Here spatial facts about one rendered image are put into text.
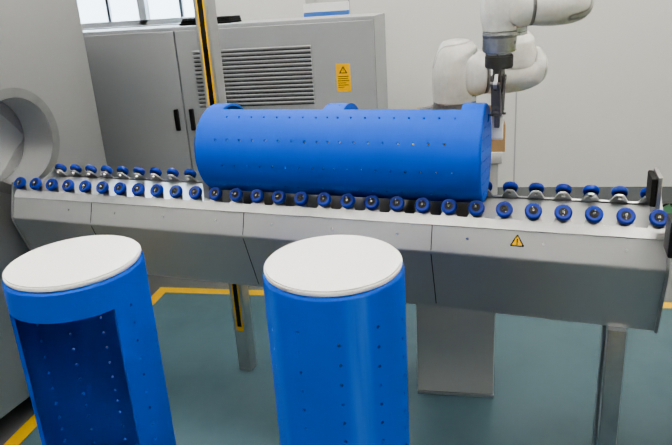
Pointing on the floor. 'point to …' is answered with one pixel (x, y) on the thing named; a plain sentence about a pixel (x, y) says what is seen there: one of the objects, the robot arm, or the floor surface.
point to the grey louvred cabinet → (166, 41)
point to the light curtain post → (207, 24)
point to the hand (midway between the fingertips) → (497, 127)
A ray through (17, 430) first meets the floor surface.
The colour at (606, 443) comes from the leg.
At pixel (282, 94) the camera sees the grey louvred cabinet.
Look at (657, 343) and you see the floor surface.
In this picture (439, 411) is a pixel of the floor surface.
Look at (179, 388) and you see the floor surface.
